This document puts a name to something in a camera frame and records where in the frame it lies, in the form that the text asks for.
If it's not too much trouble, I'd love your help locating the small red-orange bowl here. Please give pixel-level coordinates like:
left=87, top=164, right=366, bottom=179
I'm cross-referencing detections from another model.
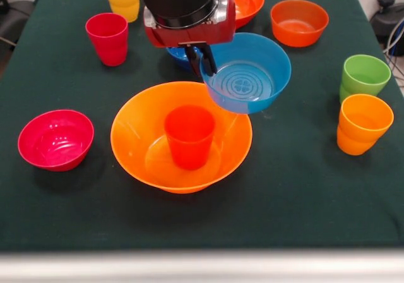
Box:
left=270, top=0, right=330, bottom=48

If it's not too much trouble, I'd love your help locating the yellow cup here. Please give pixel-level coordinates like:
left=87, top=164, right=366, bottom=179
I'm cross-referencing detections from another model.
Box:
left=102, top=0, right=141, bottom=23

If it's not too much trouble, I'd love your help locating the green cup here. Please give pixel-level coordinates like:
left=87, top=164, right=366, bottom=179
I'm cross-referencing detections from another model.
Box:
left=339, top=54, right=392, bottom=104

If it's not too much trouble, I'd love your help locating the dark blue bowl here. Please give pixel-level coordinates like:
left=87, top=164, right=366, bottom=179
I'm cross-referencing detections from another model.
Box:
left=166, top=45, right=203, bottom=75

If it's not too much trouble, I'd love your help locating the large orange bowl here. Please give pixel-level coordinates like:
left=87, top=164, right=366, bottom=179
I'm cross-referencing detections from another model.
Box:
left=110, top=81, right=253, bottom=195

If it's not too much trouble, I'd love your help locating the light blue bowl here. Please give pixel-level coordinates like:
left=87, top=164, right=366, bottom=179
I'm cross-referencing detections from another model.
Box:
left=199, top=32, right=292, bottom=116

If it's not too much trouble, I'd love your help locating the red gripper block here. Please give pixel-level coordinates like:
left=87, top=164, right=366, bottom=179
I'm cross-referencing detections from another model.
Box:
left=144, top=0, right=237, bottom=77

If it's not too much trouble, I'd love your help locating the large red-orange bowl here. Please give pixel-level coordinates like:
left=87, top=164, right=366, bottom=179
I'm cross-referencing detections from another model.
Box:
left=216, top=0, right=265, bottom=30

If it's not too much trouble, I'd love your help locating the dark grey pedestal base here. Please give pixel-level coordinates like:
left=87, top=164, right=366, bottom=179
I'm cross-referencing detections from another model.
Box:
left=369, top=0, right=404, bottom=40
left=0, top=0, right=35, bottom=49

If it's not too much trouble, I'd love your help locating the pink-red cup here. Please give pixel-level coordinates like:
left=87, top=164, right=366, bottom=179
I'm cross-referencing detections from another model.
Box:
left=85, top=13, right=129, bottom=67

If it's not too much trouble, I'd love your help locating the orange cup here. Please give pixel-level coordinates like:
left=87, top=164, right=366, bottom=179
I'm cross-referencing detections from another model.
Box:
left=336, top=93, right=395, bottom=156

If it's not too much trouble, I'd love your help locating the pink-red bowl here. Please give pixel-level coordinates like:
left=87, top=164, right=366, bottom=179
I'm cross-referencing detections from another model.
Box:
left=17, top=109, right=95, bottom=172

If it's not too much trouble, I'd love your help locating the dark green tablecloth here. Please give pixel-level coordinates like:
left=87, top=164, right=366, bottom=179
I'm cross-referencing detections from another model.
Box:
left=0, top=0, right=404, bottom=253

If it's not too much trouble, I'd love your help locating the red-orange cup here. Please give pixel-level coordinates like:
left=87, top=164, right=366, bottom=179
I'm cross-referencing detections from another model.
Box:
left=163, top=104, right=216, bottom=171

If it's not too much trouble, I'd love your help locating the tangle of cables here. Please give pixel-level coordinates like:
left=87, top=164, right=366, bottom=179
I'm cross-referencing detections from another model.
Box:
left=383, top=17, right=404, bottom=72

